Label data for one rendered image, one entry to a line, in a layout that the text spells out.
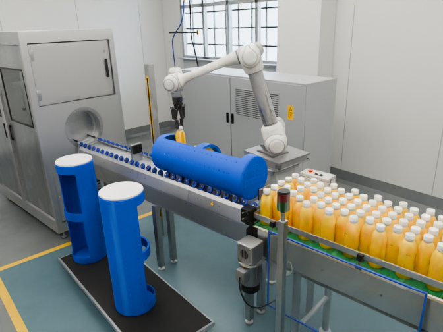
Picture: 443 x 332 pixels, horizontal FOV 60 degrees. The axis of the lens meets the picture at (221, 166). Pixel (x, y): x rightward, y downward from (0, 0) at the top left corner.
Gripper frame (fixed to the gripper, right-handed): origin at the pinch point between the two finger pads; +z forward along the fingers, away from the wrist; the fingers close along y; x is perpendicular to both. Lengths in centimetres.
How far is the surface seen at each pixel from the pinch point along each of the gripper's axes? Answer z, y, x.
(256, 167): 16, 5, 76
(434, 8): -74, -260, 93
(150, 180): 44, 19, -17
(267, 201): 27, 22, 97
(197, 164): 18.0, 19.6, 38.2
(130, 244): 60, 70, 26
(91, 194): 55, 51, -55
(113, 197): 28, 73, 19
